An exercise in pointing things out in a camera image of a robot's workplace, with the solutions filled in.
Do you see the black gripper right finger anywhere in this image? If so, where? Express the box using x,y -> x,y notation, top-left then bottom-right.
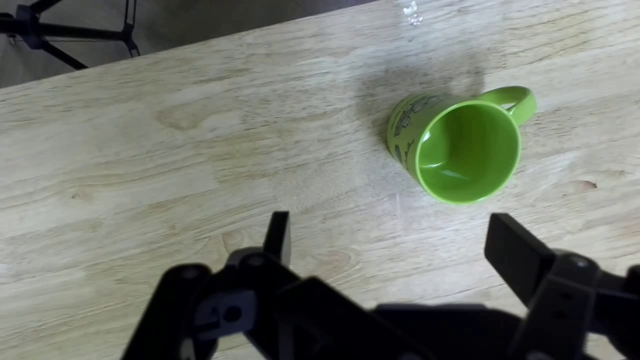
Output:
482,211 -> 640,360

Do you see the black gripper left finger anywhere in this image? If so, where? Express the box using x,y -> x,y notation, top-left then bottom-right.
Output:
119,209 -> 431,360

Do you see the green ceramic mug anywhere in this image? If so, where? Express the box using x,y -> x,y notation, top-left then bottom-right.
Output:
383,83 -> 540,206

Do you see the black camera tripod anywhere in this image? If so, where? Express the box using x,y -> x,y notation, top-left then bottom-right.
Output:
0,0 -> 144,71

